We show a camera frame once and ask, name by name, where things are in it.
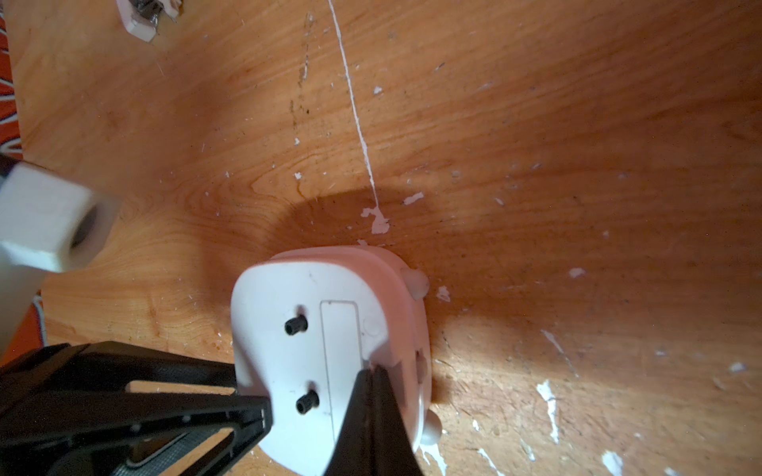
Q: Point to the white battery cover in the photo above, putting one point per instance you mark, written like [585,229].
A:
[140,17]

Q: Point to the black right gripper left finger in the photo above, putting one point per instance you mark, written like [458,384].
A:
[66,410]

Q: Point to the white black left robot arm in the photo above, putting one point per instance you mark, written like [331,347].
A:
[49,225]

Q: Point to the white alarm clock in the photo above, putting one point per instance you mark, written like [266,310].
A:
[306,322]

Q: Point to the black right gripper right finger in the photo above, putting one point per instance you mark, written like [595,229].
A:
[373,440]

